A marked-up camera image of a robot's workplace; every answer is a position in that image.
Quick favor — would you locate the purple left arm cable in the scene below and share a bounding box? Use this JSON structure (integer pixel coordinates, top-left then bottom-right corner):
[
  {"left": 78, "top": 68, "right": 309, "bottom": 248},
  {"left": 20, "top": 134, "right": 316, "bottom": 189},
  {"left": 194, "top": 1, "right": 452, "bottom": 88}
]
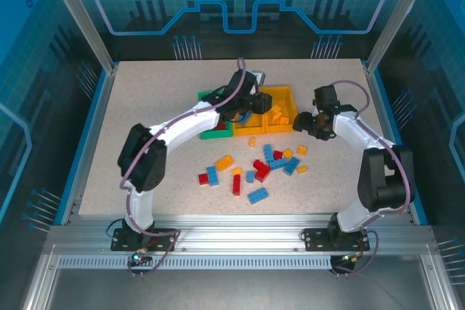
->
[{"left": 119, "top": 57, "right": 255, "bottom": 278}]

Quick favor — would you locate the slotted cable duct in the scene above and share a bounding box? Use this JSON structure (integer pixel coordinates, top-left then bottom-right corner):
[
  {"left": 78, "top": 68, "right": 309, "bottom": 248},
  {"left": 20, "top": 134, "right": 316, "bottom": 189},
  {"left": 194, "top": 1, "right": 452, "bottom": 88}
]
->
[{"left": 57, "top": 256, "right": 333, "bottom": 269}]

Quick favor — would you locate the grey metal shelf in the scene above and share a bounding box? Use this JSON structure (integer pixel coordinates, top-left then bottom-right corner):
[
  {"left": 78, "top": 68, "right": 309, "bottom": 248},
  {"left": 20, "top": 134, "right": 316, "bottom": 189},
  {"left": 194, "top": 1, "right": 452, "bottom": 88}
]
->
[{"left": 21, "top": 255, "right": 455, "bottom": 310}]

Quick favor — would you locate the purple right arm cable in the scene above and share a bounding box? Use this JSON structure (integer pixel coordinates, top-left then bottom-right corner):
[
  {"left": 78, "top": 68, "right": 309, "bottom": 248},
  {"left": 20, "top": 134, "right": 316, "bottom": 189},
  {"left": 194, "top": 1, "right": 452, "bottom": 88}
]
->
[{"left": 332, "top": 79, "right": 417, "bottom": 278}]

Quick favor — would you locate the blue table border strip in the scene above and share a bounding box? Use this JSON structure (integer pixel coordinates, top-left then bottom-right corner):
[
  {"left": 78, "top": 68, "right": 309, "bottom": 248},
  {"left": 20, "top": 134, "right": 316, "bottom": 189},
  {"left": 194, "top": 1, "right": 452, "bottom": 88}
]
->
[
  {"left": 54, "top": 68, "right": 110, "bottom": 226},
  {"left": 371, "top": 68, "right": 428, "bottom": 226}
]

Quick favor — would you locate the aluminium frame post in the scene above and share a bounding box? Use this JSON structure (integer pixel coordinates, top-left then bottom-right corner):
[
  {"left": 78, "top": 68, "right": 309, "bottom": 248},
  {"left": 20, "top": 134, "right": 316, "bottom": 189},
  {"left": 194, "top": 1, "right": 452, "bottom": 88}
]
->
[
  {"left": 39, "top": 0, "right": 119, "bottom": 73},
  {"left": 365, "top": 0, "right": 439, "bottom": 75}
]

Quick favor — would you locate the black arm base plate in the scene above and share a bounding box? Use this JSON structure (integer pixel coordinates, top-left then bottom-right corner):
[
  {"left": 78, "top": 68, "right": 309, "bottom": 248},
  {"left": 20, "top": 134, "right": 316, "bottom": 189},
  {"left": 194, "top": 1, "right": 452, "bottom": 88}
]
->
[
  {"left": 303, "top": 227, "right": 371, "bottom": 253},
  {"left": 110, "top": 227, "right": 178, "bottom": 253}
]

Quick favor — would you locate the green plastic bin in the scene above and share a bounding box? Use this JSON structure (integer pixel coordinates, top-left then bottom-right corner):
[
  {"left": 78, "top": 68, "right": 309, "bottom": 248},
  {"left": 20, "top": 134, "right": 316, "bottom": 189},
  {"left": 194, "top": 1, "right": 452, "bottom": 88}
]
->
[{"left": 197, "top": 89, "right": 234, "bottom": 142}]

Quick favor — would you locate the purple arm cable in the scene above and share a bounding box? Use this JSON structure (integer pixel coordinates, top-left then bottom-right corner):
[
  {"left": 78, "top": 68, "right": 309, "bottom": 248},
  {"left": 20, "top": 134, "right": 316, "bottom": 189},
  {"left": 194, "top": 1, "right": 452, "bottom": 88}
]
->
[
  {"left": 332, "top": 79, "right": 417, "bottom": 278},
  {"left": 119, "top": 57, "right": 255, "bottom": 278}
]

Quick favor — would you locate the aluminium frame rail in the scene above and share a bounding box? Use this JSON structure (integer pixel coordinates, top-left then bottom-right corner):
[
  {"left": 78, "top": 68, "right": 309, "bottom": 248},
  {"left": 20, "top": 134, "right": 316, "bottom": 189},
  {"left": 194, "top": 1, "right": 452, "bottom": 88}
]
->
[{"left": 46, "top": 213, "right": 435, "bottom": 256}]

